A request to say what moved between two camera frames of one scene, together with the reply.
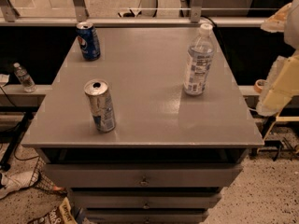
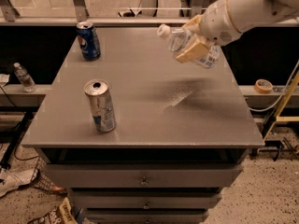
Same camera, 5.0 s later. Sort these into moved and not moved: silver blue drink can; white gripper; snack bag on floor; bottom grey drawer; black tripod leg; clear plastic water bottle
Moved: white gripper; clear plastic water bottle
Not moved: snack bag on floor; bottom grey drawer; silver blue drink can; black tripod leg
